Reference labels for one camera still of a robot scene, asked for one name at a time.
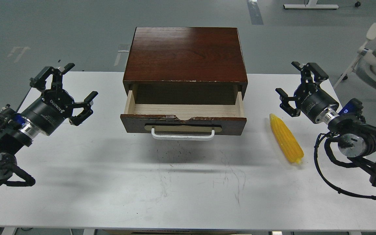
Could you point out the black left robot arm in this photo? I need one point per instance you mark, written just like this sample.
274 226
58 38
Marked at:
17 132

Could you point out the white table base background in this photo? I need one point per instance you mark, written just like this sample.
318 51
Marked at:
310 4

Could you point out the dark wooden drawer cabinet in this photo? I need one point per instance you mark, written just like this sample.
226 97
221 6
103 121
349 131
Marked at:
185 54

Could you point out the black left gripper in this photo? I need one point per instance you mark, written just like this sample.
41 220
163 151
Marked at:
46 112

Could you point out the wooden drawer with white handle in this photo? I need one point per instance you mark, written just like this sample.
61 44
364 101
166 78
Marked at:
184 119

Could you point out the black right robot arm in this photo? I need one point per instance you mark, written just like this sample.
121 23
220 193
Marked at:
350 142

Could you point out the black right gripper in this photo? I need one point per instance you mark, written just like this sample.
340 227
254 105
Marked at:
309 97

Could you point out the yellow corn cob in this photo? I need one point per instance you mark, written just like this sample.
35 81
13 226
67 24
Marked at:
286 140

